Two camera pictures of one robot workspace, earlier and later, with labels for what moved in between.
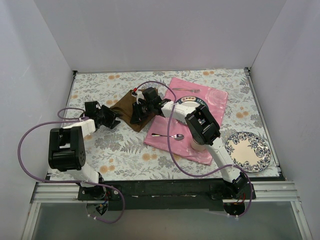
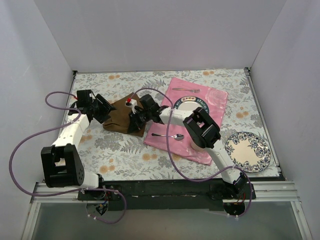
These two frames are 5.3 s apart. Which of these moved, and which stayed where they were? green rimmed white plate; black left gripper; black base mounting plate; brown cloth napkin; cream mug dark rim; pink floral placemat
Moved: black left gripper; brown cloth napkin
Stayed: green rimmed white plate; black base mounting plate; cream mug dark rim; pink floral placemat
